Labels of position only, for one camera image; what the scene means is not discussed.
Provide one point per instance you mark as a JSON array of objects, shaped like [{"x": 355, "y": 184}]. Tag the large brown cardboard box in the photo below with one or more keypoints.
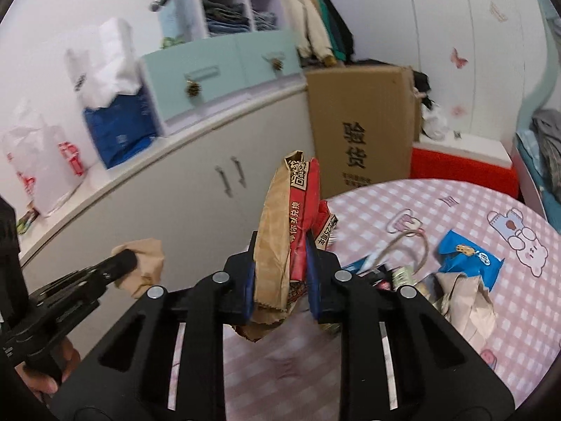
[{"x": 364, "y": 121}]

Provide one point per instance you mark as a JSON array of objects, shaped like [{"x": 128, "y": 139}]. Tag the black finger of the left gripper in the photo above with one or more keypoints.
[{"x": 114, "y": 268}]

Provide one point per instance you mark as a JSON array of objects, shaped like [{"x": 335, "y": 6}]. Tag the red storage box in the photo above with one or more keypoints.
[{"x": 469, "y": 158}]

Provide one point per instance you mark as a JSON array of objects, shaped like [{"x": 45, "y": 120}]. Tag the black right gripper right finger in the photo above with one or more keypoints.
[{"x": 401, "y": 359}]

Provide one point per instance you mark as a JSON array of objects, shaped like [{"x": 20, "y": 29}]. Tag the teal drawer unit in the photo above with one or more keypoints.
[{"x": 191, "y": 82}]

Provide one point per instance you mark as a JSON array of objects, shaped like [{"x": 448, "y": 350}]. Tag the pink checkered tablecloth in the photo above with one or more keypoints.
[{"x": 292, "y": 374}]

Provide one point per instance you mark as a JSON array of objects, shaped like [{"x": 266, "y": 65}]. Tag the blue cookie snack bag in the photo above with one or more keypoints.
[{"x": 460, "y": 255}]

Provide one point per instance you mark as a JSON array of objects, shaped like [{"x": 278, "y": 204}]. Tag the blue shopping bag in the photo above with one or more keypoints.
[{"x": 123, "y": 129}]

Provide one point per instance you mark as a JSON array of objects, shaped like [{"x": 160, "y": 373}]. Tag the white red plastic bag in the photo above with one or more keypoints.
[{"x": 46, "y": 162}]

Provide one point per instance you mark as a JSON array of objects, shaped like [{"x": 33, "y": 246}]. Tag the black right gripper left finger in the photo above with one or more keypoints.
[{"x": 163, "y": 359}]

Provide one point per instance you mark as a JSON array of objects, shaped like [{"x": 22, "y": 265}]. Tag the brown red snack bag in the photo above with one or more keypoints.
[{"x": 293, "y": 208}]

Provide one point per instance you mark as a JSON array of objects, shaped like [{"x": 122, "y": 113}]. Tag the bed with blue sheet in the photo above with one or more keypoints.
[{"x": 540, "y": 21}]

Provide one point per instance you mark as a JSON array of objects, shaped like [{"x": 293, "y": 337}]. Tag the grey blanket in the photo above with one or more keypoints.
[{"x": 546, "y": 123}]

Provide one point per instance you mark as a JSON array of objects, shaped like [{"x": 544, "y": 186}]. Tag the white cubby shelf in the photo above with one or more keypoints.
[{"x": 191, "y": 20}]

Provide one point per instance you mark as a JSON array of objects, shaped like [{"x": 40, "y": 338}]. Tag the brown paper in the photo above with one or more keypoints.
[{"x": 148, "y": 272}]

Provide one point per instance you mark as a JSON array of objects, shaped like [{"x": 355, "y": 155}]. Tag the white low cabinet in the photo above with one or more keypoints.
[{"x": 199, "y": 192}]

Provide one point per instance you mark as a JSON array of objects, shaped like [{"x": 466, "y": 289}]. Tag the white plastic bag on box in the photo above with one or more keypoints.
[{"x": 434, "y": 122}]

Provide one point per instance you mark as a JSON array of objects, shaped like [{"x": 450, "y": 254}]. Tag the crumpled beige paper bag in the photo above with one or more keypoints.
[{"x": 467, "y": 305}]

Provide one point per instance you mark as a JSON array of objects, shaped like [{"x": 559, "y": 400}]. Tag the hanging clothes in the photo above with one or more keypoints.
[{"x": 321, "y": 35}]

